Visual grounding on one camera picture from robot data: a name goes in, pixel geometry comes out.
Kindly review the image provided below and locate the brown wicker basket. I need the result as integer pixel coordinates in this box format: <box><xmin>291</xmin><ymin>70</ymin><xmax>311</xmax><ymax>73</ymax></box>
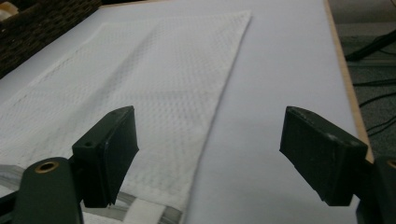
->
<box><xmin>0</xmin><ymin>0</ymin><xmax>103</xmax><ymax>79</ymax></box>

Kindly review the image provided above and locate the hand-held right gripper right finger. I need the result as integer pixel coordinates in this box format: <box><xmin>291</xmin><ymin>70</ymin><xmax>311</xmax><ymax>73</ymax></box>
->
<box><xmin>279</xmin><ymin>105</ymin><xmax>369</xmax><ymax>207</ymax></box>

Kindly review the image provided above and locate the black floor cable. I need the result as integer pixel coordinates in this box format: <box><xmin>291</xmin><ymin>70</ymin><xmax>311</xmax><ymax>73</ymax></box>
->
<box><xmin>359</xmin><ymin>91</ymin><xmax>396</xmax><ymax>108</ymax></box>
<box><xmin>366</xmin><ymin>115</ymin><xmax>396</xmax><ymax>137</ymax></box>
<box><xmin>353</xmin><ymin>77</ymin><xmax>396</xmax><ymax>88</ymax></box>

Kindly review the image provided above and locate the beige garment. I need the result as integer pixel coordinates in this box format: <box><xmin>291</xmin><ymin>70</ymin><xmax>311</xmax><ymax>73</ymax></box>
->
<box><xmin>0</xmin><ymin>1</ymin><xmax>20</xmax><ymax>22</ymax></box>

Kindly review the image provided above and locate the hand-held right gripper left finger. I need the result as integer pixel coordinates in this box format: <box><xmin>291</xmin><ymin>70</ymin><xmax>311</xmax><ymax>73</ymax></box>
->
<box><xmin>72</xmin><ymin>105</ymin><xmax>140</xmax><ymax>209</ymax></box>

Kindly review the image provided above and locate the white mesh laundry bag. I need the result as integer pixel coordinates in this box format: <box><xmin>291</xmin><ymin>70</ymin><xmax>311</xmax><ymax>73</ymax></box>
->
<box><xmin>0</xmin><ymin>9</ymin><xmax>252</xmax><ymax>224</ymax></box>

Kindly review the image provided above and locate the black tripod stand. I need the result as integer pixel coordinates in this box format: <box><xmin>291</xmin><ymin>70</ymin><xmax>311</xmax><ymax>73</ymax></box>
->
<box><xmin>345</xmin><ymin>29</ymin><xmax>396</xmax><ymax>63</ymax></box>

